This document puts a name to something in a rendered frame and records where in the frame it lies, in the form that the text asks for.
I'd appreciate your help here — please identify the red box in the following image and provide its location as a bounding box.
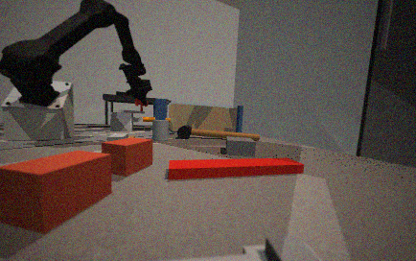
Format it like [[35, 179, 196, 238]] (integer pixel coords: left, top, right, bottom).
[[102, 137, 152, 177], [0, 151, 111, 233]]

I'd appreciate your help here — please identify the red flat bar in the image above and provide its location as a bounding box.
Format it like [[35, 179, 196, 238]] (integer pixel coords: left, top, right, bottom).
[[169, 158, 304, 180]]

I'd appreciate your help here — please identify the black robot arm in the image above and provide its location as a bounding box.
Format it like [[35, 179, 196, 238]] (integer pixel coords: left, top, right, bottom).
[[0, 0, 146, 107]]

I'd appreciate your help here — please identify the wooden-handled black mallet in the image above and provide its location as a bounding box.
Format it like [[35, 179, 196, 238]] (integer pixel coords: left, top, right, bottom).
[[177, 125, 260, 141]]

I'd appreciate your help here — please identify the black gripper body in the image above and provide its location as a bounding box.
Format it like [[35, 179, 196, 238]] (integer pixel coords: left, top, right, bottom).
[[126, 76, 152, 96]]

